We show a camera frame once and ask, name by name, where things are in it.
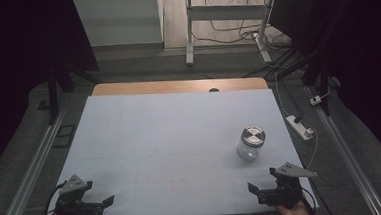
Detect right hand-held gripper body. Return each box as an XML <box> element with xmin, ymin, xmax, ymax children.
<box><xmin>254</xmin><ymin>160</ymin><xmax>321</xmax><ymax>212</ymax></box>

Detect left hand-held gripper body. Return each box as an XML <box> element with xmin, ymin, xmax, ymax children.
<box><xmin>51</xmin><ymin>172</ymin><xmax>105</xmax><ymax>215</ymax></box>

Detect clear glass jar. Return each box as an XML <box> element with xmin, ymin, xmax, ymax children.
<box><xmin>234</xmin><ymin>133</ymin><xmax>267</xmax><ymax>163</ymax></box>

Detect silver metal jar lid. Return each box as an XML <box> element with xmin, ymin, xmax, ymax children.
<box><xmin>240</xmin><ymin>125</ymin><xmax>267</xmax><ymax>149</ymax></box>

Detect person's right hand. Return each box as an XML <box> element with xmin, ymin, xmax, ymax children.
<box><xmin>273</xmin><ymin>199</ymin><xmax>315</xmax><ymax>215</ymax></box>

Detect white power strip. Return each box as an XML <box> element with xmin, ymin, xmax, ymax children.
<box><xmin>285</xmin><ymin>113</ymin><xmax>316</xmax><ymax>143</ymax></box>

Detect small white adapter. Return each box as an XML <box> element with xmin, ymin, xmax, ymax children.
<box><xmin>309</xmin><ymin>94</ymin><xmax>324</xmax><ymax>107</ymax></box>

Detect black metal stand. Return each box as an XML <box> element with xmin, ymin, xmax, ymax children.
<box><xmin>34</xmin><ymin>52</ymin><xmax>104</xmax><ymax>127</ymax></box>

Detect wooden table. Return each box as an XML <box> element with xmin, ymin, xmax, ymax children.
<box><xmin>91</xmin><ymin>73</ymin><xmax>270</xmax><ymax>100</ymax></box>

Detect dark curtain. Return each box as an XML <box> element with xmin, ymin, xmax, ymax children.
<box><xmin>0</xmin><ymin>0</ymin><xmax>106</xmax><ymax>182</ymax></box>
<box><xmin>268</xmin><ymin>0</ymin><xmax>381</xmax><ymax>183</ymax></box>

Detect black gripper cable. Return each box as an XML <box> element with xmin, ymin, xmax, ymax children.
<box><xmin>37</xmin><ymin>182</ymin><xmax>69</xmax><ymax>215</ymax></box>
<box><xmin>299</xmin><ymin>185</ymin><xmax>320</xmax><ymax>215</ymax></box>

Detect grey metal floor rail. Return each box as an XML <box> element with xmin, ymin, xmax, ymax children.
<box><xmin>305</xmin><ymin>81</ymin><xmax>381</xmax><ymax>215</ymax></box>
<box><xmin>0</xmin><ymin>103</ymin><xmax>78</xmax><ymax>215</ymax></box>

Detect thin white cable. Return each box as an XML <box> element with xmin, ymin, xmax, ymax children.
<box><xmin>274</xmin><ymin>68</ymin><xmax>336</xmax><ymax>172</ymax></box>

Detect black floor cables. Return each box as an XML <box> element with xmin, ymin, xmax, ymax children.
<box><xmin>190</xmin><ymin>0</ymin><xmax>314</xmax><ymax>130</ymax></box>

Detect white desk frame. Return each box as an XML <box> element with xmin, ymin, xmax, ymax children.
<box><xmin>181</xmin><ymin>0</ymin><xmax>281</xmax><ymax>70</ymax></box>

